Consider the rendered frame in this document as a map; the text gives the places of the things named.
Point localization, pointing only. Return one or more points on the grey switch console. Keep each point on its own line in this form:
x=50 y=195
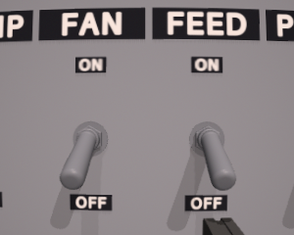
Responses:
x=144 y=91

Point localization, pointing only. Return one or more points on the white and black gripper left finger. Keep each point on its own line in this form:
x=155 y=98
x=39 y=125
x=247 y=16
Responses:
x=212 y=227

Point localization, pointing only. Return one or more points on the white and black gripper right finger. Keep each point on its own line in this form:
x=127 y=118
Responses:
x=230 y=227

